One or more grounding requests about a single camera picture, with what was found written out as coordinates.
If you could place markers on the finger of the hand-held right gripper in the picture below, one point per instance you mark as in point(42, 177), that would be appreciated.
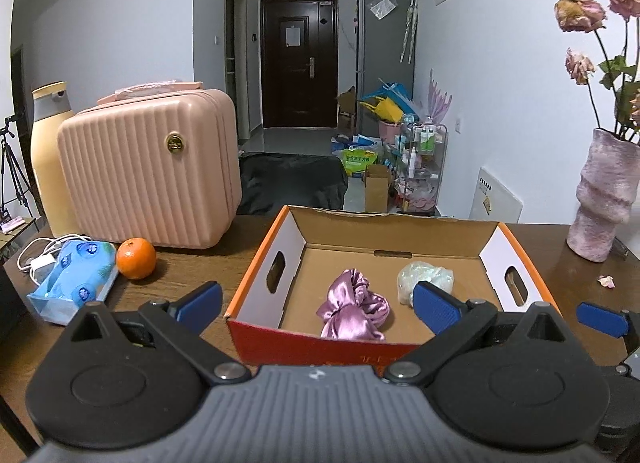
point(627, 365)
point(600, 319)

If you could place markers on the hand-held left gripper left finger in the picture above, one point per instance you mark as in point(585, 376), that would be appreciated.
point(200, 300)

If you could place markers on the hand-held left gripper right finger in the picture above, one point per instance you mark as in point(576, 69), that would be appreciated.
point(435, 305)

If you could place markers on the orange cardboard box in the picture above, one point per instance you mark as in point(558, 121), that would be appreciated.
point(360, 263)

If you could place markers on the clear plastic bag ball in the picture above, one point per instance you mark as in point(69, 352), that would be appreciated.
point(425, 275)

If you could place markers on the fallen pink petal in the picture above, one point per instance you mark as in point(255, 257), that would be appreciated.
point(606, 281)

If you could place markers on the orange fruit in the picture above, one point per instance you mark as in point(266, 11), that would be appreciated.
point(136, 258)

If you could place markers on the purple satin scrunchie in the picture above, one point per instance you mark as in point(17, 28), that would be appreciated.
point(350, 303)

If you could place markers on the pink textured vase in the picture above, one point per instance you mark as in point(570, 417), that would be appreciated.
point(600, 203)

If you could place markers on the white board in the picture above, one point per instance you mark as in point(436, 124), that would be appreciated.
point(495, 195)

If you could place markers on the small brown cardboard box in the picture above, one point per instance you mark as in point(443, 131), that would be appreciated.
point(377, 190)

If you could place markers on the blue tissue pack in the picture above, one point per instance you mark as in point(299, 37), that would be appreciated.
point(75, 268)

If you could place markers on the pink ribbed suitcase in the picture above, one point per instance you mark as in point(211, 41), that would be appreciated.
point(140, 168)

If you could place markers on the black cloth bag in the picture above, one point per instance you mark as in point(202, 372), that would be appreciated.
point(290, 183)

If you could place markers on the green and yellow bag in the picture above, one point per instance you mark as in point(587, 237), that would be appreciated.
point(360, 163)

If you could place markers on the pink bucket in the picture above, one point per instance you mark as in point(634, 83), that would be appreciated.
point(387, 130)

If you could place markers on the yellow thermos jug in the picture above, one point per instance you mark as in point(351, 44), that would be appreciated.
point(45, 168)

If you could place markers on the purple feather decoration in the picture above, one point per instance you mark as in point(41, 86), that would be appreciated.
point(437, 98)

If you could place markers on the blue and yellow bags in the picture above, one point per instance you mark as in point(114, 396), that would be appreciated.
point(387, 103)

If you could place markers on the open brown cardboard carton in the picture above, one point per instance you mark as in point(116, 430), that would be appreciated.
point(346, 108)

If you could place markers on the pink plastic packet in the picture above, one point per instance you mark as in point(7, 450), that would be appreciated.
point(150, 85)

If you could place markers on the interior side door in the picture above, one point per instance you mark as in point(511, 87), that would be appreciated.
point(232, 68)

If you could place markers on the dark wooden entrance door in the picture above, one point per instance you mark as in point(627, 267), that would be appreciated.
point(300, 83)

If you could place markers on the grey refrigerator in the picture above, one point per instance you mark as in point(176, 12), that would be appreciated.
point(385, 58)

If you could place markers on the white folded umbrella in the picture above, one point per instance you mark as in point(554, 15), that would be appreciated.
point(407, 28)

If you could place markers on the white paper notice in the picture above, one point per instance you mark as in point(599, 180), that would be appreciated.
point(293, 36)

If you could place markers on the clear plastic bag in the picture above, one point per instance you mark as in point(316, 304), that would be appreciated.
point(382, 7)

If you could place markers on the dried pink rose bouquet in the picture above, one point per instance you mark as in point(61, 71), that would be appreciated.
point(575, 8)

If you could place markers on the black camera tripod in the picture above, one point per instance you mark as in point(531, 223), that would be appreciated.
point(7, 153)

